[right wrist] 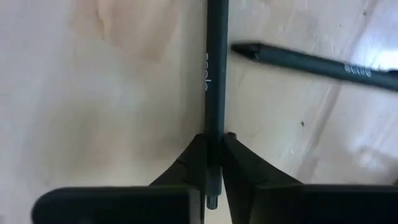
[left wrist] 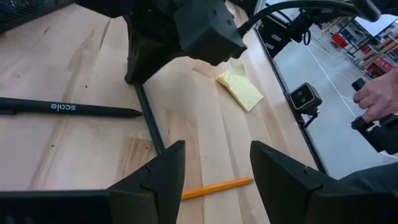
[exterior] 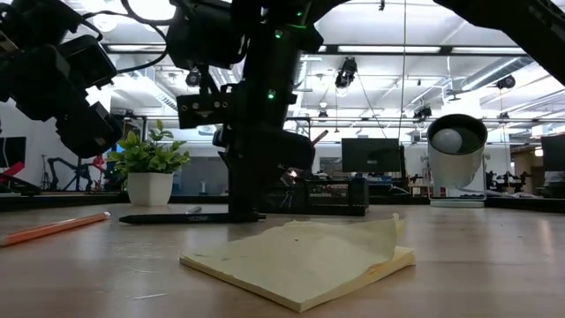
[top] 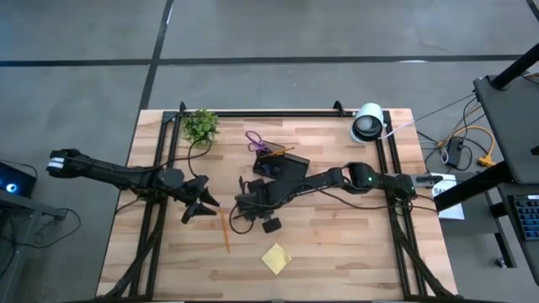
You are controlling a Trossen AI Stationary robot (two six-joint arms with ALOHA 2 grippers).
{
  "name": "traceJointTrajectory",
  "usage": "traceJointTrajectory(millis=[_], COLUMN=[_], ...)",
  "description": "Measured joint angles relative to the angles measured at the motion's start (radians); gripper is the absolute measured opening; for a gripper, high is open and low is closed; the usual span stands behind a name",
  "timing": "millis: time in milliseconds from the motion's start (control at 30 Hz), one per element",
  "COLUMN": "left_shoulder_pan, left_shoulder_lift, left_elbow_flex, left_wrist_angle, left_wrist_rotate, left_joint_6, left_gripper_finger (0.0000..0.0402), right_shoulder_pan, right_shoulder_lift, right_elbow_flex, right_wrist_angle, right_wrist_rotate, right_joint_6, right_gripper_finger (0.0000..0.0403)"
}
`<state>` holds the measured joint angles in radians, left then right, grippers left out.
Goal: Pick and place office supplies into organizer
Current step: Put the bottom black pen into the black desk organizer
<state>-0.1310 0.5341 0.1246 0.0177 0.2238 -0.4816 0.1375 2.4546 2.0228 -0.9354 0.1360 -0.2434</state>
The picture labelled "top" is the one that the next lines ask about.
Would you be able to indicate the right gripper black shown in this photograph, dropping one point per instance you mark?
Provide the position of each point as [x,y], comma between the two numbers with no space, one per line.
[254,200]

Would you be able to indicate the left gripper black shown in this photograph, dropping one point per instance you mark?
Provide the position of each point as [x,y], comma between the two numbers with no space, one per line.
[195,189]

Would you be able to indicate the orange pencil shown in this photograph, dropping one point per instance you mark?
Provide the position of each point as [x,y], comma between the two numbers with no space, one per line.
[275,152]
[225,230]

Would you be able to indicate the yellow sticky note pad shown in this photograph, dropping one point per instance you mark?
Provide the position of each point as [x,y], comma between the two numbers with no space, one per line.
[276,258]

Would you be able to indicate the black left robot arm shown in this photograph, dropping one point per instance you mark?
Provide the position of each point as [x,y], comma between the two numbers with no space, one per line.
[113,172]

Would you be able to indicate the black mesh desk organizer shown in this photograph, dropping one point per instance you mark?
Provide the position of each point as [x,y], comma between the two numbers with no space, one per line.
[290,168]

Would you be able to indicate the small green artificial plant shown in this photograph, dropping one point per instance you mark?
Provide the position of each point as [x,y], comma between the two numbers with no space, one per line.
[201,125]

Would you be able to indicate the white paper sheet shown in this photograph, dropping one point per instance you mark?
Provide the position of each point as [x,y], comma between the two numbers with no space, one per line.
[450,210]

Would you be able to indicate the grey equipment stand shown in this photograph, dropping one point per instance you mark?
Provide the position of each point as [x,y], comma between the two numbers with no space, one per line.
[21,206]

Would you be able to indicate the black computer with blue light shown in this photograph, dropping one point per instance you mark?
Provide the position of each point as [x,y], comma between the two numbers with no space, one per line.
[17,179]

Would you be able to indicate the black power adapter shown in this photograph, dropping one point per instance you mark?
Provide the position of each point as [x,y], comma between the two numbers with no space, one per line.
[455,153]

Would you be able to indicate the black keyboard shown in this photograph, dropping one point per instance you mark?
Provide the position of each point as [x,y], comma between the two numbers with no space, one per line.
[528,216]

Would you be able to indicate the black side desk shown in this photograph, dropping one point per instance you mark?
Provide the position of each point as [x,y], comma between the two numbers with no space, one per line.
[513,126]

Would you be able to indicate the black desk pole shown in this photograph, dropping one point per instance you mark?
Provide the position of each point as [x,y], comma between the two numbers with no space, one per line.
[516,67]

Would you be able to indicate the black aluminium table frame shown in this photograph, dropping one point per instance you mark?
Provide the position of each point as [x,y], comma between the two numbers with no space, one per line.
[273,113]

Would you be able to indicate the white round camera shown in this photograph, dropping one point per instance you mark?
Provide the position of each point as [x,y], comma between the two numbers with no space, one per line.
[367,124]

